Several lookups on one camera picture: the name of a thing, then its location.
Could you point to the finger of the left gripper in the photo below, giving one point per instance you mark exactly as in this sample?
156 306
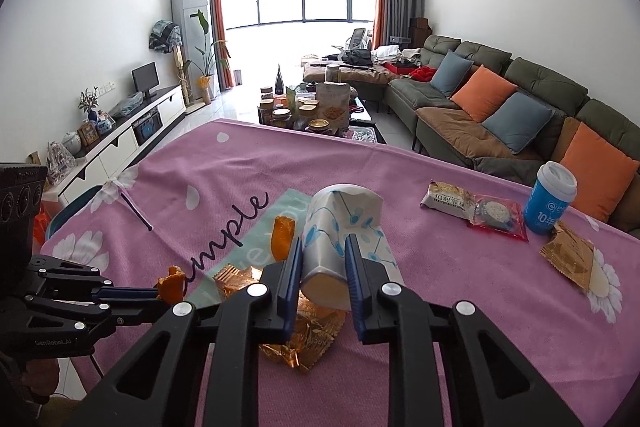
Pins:
127 293
133 312

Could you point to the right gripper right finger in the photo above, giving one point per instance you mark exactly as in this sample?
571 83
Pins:
448 366

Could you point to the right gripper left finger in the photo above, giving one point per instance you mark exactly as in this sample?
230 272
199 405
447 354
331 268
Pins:
200 365

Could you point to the small orange peel piece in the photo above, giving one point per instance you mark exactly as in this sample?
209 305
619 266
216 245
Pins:
172 288

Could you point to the gold foil snack wrapper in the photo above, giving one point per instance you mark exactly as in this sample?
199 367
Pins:
315 327

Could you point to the blue patterned paper cup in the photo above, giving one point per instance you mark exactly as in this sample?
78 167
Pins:
334 213

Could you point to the white tv cabinet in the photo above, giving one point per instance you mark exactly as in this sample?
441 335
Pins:
117 150

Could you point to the pink daisy blanket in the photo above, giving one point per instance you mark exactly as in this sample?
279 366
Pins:
209 198

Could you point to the flat gold wrapper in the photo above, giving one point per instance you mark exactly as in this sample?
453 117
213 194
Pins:
569 254

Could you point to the red clear cookie packet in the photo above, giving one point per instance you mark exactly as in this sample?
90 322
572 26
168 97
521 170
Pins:
499 215

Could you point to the beige packaged snack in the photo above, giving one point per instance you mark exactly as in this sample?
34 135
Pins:
451 199

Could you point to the blue white lidded cup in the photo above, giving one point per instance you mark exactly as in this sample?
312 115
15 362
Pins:
554 190

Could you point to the small black monitor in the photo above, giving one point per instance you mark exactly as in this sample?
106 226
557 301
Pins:
145 79

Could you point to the tall green potted plant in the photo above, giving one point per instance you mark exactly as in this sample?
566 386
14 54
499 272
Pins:
200 63

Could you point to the orange cushion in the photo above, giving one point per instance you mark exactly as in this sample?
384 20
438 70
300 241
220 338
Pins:
602 172
483 94

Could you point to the blue grey cushion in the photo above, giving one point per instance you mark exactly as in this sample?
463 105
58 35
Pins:
450 73
518 121

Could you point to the green sectional sofa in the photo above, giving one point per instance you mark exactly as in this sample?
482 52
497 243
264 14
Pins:
446 132

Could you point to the coffee table with jars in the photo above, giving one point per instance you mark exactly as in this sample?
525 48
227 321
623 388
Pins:
331 112

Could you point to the white standing air conditioner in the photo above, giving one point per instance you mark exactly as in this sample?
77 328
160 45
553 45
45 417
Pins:
179 9

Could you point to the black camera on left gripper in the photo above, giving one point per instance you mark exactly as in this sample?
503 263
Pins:
21 191

